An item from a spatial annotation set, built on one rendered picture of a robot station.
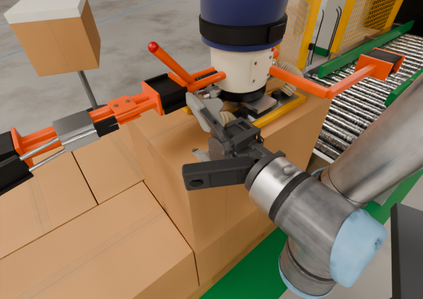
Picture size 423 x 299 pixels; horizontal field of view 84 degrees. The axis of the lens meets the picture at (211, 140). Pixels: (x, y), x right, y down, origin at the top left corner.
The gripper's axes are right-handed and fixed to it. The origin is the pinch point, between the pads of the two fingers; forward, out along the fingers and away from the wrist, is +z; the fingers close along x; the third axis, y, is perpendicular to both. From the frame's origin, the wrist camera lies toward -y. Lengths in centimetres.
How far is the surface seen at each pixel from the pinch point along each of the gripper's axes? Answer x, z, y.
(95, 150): -52, 71, -15
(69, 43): -23, 151, 4
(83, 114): 2.2, 14.9, -16.1
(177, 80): 2.8, 12.9, 6.3
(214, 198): -26.5, -3.5, 4.0
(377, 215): -109, -35, 109
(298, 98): -10.7, 0.1, 41.7
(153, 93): 3.0, 11.2, -1.3
